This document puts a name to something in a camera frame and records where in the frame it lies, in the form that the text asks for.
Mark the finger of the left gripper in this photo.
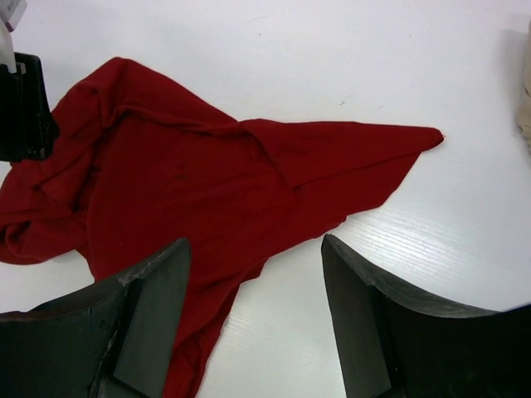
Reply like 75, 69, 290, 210
1, 52, 59, 163

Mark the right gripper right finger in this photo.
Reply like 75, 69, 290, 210
321, 234, 530, 398

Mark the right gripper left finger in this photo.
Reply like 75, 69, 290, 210
1, 238, 191, 397

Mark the red t shirt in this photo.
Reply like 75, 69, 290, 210
1, 58, 443, 397

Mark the beige t shirt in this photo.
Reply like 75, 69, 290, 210
502, 12, 530, 156

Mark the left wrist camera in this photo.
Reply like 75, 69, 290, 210
0, 0, 27, 74

